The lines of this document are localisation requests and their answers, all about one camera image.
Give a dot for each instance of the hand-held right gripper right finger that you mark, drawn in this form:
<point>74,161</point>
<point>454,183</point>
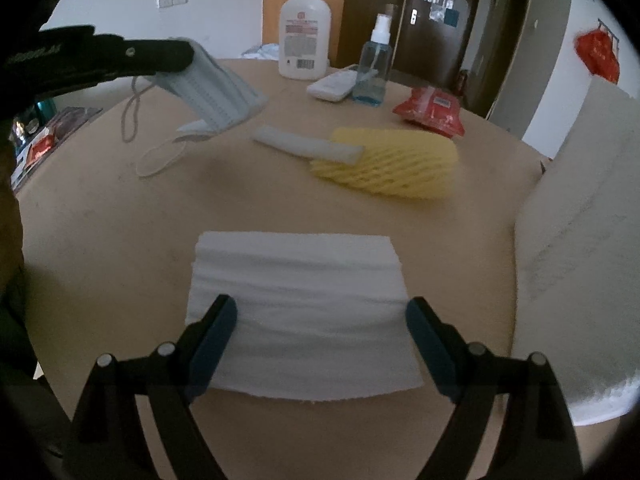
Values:
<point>432,355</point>

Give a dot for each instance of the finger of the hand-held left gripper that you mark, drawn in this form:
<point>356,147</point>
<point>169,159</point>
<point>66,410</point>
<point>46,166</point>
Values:
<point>150,55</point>

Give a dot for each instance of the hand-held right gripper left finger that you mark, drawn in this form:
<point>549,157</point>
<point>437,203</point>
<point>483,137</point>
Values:
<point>212,355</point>

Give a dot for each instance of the blue face mask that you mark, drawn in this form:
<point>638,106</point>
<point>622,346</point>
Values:
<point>215,95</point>

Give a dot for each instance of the white tissue paper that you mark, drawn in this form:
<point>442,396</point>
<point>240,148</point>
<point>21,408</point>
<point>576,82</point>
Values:
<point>300,300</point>

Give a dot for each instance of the white foam box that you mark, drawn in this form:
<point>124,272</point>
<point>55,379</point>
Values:
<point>580,260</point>

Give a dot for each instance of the yellow foam fruit net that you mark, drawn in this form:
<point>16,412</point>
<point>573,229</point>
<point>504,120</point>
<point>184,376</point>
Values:
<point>400,165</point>

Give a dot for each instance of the green bottle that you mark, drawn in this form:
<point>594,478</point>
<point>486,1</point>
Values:
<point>44,107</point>

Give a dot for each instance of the printed magazine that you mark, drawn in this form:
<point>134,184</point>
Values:
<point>75,117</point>

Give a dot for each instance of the white pump lotion bottle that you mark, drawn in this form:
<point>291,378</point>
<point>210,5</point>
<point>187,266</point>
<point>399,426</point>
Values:
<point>304,35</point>

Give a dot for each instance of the white remote control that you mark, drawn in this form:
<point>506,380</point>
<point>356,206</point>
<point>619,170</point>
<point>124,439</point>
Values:
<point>332,85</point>

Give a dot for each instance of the clear spray bottle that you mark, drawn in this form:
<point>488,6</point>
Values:
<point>372,75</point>

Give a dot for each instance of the red wipes packet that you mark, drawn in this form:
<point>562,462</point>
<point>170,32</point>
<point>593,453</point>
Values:
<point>430,107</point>

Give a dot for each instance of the red fire extinguisher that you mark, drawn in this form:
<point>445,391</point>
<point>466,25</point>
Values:
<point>463,84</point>

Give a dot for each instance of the small white door notice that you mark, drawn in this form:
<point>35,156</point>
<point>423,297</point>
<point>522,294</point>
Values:
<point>436,13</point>

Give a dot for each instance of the dark brown door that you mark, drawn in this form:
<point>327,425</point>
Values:
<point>440,45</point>

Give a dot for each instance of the blue door notice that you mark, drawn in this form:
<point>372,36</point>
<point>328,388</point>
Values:
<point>451,18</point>

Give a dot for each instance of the dark side door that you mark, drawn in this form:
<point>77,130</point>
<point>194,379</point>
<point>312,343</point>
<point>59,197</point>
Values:
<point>510,60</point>

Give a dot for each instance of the red hanging bag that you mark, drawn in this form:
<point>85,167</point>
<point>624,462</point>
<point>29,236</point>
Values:
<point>597,52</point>

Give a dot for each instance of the metal wall hook rack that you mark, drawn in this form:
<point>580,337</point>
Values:
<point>610,27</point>

